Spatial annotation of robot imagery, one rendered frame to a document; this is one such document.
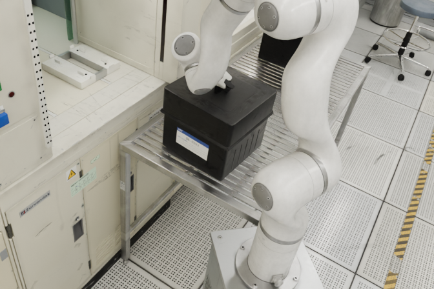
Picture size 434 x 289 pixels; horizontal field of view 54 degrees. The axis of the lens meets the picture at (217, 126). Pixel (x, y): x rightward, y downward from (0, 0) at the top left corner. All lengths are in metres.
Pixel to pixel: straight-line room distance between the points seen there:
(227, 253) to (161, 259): 0.91
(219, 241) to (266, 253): 0.20
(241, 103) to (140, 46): 0.53
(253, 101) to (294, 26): 0.67
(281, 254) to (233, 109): 0.48
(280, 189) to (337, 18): 0.36
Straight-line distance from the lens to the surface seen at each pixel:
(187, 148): 1.47
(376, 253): 2.49
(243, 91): 1.45
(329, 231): 2.47
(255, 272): 1.23
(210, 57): 1.07
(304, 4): 0.78
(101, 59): 1.76
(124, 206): 1.80
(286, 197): 0.92
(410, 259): 2.56
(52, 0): 2.19
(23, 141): 1.27
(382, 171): 2.98
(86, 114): 1.53
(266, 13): 0.77
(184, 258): 2.17
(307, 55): 0.87
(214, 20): 1.03
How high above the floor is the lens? 1.81
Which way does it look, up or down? 38 degrees down
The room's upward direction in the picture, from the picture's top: 10 degrees clockwise
